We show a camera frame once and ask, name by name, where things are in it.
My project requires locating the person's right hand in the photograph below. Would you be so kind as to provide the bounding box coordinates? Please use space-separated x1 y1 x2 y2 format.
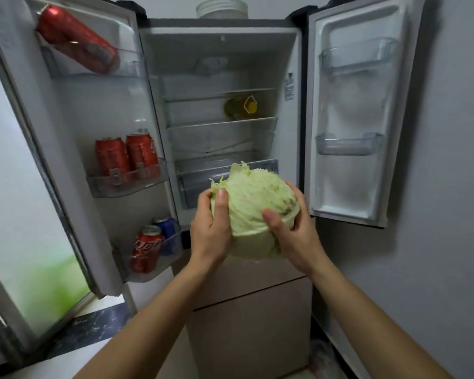
262 181 328 277

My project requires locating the person's left hand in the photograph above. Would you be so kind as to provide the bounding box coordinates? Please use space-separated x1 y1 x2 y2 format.
190 188 232 268

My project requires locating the green cabbage head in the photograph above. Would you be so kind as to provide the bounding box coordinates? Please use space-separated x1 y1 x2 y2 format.
209 161 301 260

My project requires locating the person's left forearm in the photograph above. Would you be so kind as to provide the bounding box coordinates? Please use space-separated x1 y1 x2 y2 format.
73 252 231 379

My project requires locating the person's right forearm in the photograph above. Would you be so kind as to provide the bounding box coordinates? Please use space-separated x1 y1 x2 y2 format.
308 252 455 379

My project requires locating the clear crisper drawer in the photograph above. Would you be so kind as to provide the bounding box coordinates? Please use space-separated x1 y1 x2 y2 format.
176 158 279 210

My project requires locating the beige refrigerator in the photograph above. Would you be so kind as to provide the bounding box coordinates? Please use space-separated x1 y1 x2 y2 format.
122 17 314 379

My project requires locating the blue soda can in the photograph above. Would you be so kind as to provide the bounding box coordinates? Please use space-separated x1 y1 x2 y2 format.
153 217 178 257

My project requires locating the red soda can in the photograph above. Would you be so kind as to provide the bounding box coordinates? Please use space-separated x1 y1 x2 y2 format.
130 226 163 273
126 129 160 179
95 137 132 185

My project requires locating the yellow capped bottle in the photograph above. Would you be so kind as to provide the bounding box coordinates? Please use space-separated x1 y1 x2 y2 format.
224 95 258 121

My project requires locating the clear door shelf bin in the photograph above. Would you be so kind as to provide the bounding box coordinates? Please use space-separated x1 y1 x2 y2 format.
319 37 397 75
315 132 384 156

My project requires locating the refrigerator right door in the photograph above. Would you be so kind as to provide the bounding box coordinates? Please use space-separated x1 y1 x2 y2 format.
303 0 427 228

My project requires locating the refrigerator door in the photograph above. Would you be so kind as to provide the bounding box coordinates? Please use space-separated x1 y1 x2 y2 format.
0 0 182 298
303 0 427 228

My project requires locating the white plastic bag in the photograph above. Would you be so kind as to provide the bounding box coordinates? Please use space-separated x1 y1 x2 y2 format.
307 338 338 379

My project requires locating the refrigerator left door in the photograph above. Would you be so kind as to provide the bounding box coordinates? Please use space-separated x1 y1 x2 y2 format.
0 0 182 298

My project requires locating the white bowl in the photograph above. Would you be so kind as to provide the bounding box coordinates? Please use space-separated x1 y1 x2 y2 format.
196 0 249 19

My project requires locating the large red soda bottle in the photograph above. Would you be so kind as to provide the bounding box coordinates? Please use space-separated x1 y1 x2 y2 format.
36 4 121 74

